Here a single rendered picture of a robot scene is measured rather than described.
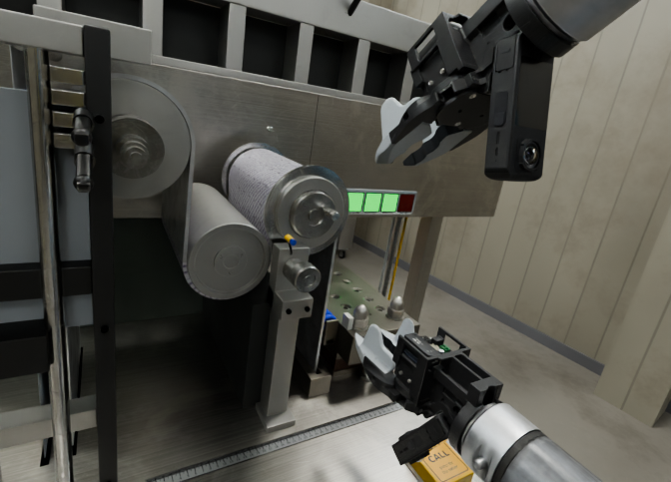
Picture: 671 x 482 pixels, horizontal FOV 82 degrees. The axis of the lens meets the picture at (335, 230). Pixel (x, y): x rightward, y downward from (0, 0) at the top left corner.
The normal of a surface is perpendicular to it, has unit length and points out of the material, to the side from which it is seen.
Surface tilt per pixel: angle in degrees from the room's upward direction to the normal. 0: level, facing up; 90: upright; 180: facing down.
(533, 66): 78
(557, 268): 90
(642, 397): 90
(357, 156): 90
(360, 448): 0
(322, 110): 90
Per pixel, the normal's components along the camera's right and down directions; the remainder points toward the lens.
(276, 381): 0.49, 0.32
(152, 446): 0.15, -0.95
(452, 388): -0.86, 0.02
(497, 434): -0.40, -0.73
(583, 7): -0.27, 0.81
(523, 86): 0.48, 0.11
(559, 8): -0.51, 0.63
